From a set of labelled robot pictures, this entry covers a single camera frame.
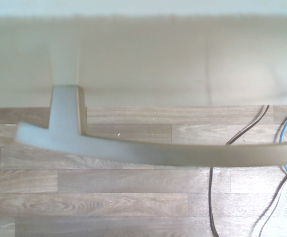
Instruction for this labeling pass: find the grey metal table leg base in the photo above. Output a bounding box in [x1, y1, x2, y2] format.
[14, 84, 287, 167]

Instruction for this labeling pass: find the white floor cable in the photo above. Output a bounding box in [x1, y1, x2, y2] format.
[252, 164, 287, 237]

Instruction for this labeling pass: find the black floor cable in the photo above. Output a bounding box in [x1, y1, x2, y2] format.
[208, 105, 271, 237]

